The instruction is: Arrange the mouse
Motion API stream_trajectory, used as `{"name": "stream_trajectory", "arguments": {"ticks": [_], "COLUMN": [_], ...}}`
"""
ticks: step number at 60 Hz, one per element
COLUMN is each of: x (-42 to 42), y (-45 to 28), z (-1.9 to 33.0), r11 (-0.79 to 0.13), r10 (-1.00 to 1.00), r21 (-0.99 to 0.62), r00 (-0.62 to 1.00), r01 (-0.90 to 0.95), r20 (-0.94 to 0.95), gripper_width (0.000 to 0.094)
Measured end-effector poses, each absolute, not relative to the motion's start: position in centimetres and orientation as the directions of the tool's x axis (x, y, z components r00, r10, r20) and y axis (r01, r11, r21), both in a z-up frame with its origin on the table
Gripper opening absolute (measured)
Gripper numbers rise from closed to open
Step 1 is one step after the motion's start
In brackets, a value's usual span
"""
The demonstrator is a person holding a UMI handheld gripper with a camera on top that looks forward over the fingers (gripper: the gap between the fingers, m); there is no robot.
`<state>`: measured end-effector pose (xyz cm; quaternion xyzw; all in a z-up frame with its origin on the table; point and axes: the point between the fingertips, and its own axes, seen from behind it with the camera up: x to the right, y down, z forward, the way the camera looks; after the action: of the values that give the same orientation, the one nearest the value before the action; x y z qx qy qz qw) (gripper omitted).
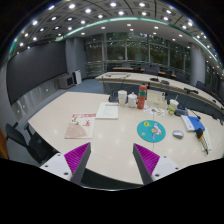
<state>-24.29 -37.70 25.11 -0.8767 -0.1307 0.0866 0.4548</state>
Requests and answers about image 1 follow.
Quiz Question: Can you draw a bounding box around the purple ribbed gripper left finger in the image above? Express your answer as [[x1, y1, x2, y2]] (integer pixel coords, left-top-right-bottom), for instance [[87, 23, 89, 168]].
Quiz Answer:
[[64, 143, 91, 185]]

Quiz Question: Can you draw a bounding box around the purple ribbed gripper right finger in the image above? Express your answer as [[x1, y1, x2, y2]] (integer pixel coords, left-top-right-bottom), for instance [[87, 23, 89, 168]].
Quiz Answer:
[[133, 143, 160, 185]]

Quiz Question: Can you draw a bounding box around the round teal cartoon mouse pad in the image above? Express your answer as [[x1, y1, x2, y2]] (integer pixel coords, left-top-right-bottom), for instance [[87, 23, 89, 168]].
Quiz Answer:
[[137, 120, 166, 143]]

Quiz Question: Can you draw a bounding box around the grey computer mouse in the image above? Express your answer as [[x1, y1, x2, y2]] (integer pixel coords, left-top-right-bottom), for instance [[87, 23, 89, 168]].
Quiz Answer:
[[173, 130, 184, 139]]

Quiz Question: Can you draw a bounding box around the red white magazine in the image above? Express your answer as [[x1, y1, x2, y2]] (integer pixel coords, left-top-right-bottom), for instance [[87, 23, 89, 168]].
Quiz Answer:
[[64, 113, 96, 139]]

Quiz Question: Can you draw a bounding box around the black office chair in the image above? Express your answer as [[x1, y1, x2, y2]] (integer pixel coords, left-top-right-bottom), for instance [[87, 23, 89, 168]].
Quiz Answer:
[[4, 121, 59, 165]]

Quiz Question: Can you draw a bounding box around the colourful sticker sheet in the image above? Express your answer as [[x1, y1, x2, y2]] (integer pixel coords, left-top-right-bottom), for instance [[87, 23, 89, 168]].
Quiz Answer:
[[144, 106, 165, 117]]

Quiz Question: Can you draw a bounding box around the white paper booklet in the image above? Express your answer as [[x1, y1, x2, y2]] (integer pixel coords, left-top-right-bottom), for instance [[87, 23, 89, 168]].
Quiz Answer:
[[96, 102, 118, 119]]

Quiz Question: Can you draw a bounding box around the black yellow marker pen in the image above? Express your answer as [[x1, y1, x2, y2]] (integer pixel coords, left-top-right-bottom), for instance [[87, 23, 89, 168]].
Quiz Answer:
[[196, 128, 208, 155]]

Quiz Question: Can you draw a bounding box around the drink cup with straw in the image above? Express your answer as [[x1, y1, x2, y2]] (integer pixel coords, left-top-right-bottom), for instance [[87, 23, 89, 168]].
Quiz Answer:
[[168, 98, 179, 115]]

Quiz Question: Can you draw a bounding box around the white lidded mug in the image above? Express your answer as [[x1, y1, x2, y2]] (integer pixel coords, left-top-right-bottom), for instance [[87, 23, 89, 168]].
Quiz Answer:
[[128, 92, 137, 108]]

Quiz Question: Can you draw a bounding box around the white paper cup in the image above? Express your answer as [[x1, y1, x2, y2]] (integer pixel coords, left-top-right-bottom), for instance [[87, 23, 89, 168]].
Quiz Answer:
[[118, 90, 127, 106]]

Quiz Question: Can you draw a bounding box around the red thermos bottle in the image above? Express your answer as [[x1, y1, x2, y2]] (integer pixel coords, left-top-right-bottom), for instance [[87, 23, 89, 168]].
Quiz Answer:
[[137, 85, 147, 109]]

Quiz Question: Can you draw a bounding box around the grey box on floor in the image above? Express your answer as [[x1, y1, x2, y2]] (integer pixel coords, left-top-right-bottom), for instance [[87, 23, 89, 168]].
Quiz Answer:
[[58, 75, 75, 89]]

